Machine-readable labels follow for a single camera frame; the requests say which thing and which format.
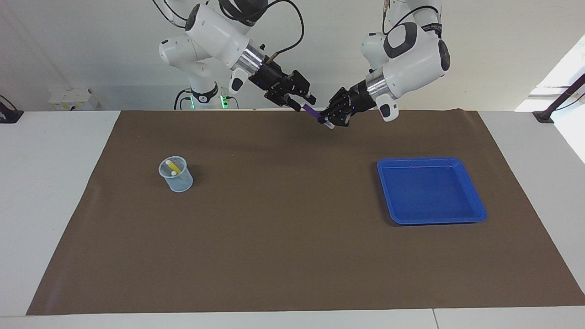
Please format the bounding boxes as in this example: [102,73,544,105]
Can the brown table mat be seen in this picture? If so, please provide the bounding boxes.
[26,109,585,316]

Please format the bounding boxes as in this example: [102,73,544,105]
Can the blue plastic tray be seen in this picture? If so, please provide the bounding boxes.
[377,157,488,226]

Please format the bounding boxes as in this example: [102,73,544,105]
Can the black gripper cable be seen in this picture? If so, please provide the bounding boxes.
[382,0,442,35]
[256,0,305,63]

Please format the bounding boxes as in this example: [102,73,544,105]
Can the translucent plastic cup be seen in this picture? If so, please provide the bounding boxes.
[159,156,194,193]

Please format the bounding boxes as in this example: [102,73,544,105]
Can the black left arm base cables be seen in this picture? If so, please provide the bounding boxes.
[328,71,372,109]

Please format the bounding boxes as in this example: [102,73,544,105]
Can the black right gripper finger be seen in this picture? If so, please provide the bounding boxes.
[264,89,303,113]
[287,70,317,105]

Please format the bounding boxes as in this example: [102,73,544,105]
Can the black clamp stand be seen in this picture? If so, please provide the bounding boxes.
[532,73,585,124]

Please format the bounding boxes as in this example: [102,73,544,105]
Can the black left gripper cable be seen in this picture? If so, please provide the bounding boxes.
[382,0,442,35]

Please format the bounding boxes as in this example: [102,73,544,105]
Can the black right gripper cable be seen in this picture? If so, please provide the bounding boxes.
[256,0,305,63]

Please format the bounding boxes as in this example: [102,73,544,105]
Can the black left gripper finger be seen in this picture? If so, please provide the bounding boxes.
[319,86,353,118]
[325,110,355,128]

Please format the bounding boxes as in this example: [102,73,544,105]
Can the white power strip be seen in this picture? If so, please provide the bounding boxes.
[48,88,99,111]

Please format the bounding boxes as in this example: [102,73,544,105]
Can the purple pen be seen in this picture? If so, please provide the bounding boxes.
[303,103,335,130]

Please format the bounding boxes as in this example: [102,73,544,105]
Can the black table clamp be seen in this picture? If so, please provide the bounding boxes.
[0,95,24,124]

